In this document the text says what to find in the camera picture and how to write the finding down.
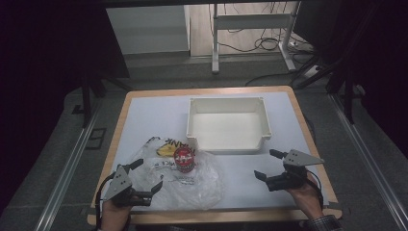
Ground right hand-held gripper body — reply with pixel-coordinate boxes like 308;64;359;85
265;148;325;193

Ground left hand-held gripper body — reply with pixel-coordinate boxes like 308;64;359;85
101;165;153;208

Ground red can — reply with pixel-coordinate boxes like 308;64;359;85
173;146;196;174

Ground clear plastic bag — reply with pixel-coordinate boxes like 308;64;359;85
126;136;226;212

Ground white plastic bin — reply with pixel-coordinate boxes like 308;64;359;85
186;96;273;155

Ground person's right hand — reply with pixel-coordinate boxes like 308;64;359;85
286;172;324;221

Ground person's left hand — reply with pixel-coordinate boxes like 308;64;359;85
101;199;135;231

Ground black floor socket plate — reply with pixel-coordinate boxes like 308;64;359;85
84;127;108;151

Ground white table mat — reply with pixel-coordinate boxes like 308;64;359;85
100;91;331;213

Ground black metal stand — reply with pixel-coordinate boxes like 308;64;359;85
326;62;368;125
79;71;133;129

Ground white power strip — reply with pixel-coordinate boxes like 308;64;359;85
301;64;320;80

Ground wooden table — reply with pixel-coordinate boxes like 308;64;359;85
87;85;343;226

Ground white panel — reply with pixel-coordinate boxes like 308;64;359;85
105;4;191;56

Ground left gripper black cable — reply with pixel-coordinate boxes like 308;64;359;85
94;172;117;231

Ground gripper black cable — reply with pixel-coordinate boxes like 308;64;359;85
306;172;324;211
94;172;117;231

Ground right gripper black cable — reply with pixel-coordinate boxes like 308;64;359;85
306;172;324;211

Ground aluminium floor rail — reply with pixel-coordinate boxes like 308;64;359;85
329;93;408;231
33;104;104;231

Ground long black floor cable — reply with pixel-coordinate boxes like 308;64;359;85
244;70;301;88

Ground tangled black floor cables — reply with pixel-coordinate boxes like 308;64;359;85
220;27;292;54

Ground white desk frame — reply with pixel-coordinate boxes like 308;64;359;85
210;2;301;75

